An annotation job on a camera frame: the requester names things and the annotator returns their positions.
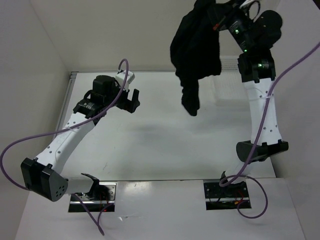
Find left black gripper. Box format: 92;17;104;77
104;78;140;113

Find black shorts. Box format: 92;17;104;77
169;0;222;117

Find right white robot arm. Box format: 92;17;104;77
208;0;289;197

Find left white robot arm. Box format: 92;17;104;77
20;71;140;202

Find white perforated plastic basket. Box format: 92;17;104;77
210;56;248;106

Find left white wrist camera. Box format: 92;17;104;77
115;70;135;92

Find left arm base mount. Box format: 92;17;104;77
68;181;117;213

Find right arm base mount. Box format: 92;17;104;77
203;179;252;211

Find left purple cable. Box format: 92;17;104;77
0;58;131;236

